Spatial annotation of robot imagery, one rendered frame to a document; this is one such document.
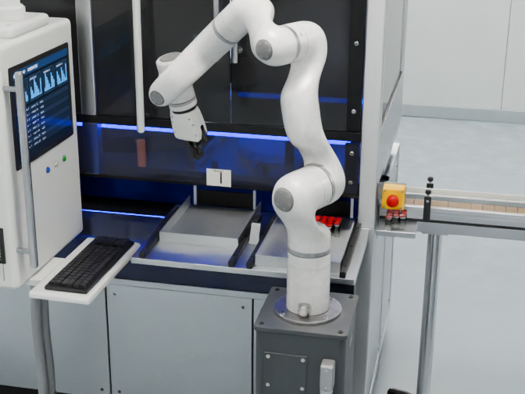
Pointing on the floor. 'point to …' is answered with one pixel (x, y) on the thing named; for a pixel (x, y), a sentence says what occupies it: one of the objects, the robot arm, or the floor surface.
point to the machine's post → (369, 183)
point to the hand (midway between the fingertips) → (197, 151)
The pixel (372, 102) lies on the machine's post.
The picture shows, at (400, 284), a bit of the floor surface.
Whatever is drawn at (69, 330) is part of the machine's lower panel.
